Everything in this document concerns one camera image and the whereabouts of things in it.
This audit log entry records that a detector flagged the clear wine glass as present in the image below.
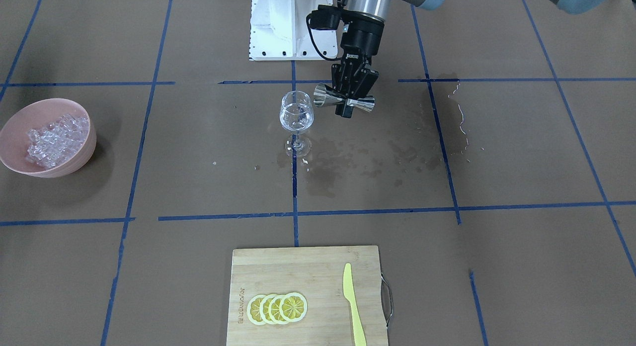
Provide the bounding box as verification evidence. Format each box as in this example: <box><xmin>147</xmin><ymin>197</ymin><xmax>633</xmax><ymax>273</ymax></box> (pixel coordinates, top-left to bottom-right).
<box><xmin>279</xmin><ymin>90</ymin><xmax>315</xmax><ymax>158</ymax></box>

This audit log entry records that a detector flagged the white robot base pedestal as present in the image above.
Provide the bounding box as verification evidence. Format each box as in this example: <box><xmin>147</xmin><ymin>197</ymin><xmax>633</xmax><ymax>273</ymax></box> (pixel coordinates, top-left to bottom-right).
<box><xmin>248</xmin><ymin>0</ymin><xmax>338</xmax><ymax>61</ymax></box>

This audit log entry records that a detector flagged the clear ice cubes pile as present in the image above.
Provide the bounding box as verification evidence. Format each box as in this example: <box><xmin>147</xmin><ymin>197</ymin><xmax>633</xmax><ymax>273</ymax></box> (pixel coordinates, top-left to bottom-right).
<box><xmin>25</xmin><ymin>113</ymin><xmax>89</xmax><ymax>170</ymax></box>

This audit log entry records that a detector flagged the steel double jigger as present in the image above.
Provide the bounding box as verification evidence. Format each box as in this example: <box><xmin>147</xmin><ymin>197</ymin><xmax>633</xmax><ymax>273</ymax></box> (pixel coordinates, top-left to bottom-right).
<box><xmin>313</xmin><ymin>83</ymin><xmax>376</xmax><ymax>112</ymax></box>

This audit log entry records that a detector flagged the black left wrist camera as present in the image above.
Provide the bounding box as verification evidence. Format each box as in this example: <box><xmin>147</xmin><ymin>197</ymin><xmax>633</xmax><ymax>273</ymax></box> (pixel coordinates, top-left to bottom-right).
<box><xmin>306</xmin><ymin>4</ymin><xmax>343</xmax><ymax>31</ymax></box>

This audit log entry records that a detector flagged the pink bowl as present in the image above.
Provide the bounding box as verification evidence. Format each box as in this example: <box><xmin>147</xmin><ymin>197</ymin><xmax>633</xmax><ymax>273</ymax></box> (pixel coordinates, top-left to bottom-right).
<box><xmin>0</xmin><ymin>98</ymin><xmax>97</xmax><ymax>178</ymax></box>

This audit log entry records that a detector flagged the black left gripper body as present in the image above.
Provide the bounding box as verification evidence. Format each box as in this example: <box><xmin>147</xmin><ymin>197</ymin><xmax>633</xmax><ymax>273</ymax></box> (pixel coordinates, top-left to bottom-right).
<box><xmin>331</xmin><ymin>13</ymin><xmax>385</xmax><ymax>83</ymax></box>

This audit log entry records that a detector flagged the yellow plastic knife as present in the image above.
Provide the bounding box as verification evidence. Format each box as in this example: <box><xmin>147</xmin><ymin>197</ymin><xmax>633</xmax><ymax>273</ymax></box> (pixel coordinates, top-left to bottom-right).
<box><xmin>342</xmin><ymin>263</ymin><xmax>367</xmax><ymax>346</ymax></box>

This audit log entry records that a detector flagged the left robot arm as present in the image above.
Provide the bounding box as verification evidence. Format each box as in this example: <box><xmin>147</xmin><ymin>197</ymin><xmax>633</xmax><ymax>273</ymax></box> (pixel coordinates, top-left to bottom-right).
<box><xmin>332</xmin><ymin>0</ymin><xmax>445</xmax><ymax>119</ymax></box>

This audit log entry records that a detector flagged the bamboo cutting board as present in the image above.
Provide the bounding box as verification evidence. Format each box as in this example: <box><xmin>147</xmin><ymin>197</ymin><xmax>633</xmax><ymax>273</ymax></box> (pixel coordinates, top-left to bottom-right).
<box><xmin>226</xmin><ymin>246</ymin><xmax>389</xmax><ymax>346</ymax></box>

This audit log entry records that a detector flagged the lemon slice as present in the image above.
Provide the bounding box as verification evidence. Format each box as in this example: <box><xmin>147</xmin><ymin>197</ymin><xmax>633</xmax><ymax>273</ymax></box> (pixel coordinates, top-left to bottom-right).
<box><xmin>259</xmin><ymin>293</ymin><xmax>278</xmax><ymax>324</ymax></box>
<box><xmin>279</xmin><ymin>292</ymin><xmax>308</xmax><ymax>323</ymax></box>
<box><xmin>247</xmin><ymin>294</ymin><xmax>267</xmax><ymax>326</ymax></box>
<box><xmin>267</xmin><ymin>295</ymin><xmax>288</xmax><ymax>324</ymax></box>

